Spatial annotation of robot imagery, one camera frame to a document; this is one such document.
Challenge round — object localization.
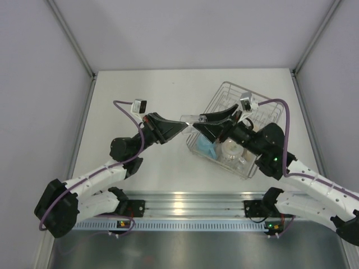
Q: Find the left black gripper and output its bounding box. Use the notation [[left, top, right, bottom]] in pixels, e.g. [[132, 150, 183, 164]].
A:
[[132, 113, 187, 157]]

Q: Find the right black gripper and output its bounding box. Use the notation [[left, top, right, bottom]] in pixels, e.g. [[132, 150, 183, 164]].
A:
[[194, 104, 264, 157]]

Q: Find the light blue mug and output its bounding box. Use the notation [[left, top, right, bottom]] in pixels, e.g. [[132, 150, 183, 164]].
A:
[[196, 134, 217, 160]]

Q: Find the clear glass cup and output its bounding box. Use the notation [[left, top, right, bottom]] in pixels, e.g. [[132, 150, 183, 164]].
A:
[[180, 115, 208, 135]]

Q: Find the orange interior white mug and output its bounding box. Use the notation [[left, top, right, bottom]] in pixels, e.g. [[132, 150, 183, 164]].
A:
[[218, 139, 247, 171]]

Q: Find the cream coral pattern mug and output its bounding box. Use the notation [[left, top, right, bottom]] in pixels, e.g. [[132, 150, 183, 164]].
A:
[[242, 124, 260, 162]]

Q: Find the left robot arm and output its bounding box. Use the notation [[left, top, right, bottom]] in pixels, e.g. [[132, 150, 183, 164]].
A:
[[34, 113, 188, 238]]

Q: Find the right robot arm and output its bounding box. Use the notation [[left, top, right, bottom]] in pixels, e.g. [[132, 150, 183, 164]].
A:
[[193, 104, 358, 245]]

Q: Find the wire dish rack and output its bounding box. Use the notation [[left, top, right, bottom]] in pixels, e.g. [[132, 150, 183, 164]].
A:
[[186, 81, 284, 179]]

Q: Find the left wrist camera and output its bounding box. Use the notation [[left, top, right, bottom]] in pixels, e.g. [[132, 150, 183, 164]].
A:
[[131, 99, 147, 114]]

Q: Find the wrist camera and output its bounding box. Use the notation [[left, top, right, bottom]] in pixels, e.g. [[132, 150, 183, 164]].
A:
[[131, 99, 147, 114], [240, 92, 259, 119]]

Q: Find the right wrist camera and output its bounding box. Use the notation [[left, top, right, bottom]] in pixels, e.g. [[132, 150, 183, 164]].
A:
[[240, 92, 259, 119]]

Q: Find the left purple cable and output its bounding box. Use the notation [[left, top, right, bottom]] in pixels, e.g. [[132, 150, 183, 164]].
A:
[[38, 100, 145, 233]]

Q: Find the purple cable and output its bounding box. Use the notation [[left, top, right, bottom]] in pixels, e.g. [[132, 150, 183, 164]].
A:
[[257, 98, 359, 202], [38, 100, 145, 233]]

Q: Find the aluminium mounting rail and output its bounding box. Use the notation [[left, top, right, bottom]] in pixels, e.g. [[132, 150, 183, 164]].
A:
[[125, 191, 264, 219]]

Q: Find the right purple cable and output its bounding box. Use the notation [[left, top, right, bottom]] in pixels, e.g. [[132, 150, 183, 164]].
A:
[[257, 98, 359, 202]]

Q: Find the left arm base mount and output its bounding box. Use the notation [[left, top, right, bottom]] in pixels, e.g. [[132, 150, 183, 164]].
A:
[[100, 187, 145, 217]]

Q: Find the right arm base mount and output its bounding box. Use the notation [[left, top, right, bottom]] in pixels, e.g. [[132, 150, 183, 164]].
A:
[[243, 200, 268, 219]]

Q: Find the perforated cable duct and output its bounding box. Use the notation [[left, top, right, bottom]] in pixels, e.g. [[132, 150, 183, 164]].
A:
[[73, 219, 268, 232]]

